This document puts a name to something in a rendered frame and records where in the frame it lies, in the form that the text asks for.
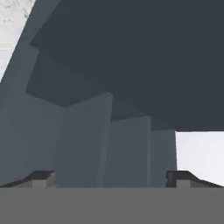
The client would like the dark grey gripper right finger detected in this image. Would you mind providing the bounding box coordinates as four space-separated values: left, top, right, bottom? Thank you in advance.
164 170 224 188

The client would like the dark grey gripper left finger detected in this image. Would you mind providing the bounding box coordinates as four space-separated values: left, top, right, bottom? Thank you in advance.
0 170 57 188

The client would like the blue-grey cabinet door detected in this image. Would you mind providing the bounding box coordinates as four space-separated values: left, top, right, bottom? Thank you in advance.
103 115 152 188
52 92 114 188

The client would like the dark blue-grey wall cabinet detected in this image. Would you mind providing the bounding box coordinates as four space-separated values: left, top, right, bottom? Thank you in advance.
0 0 224 188

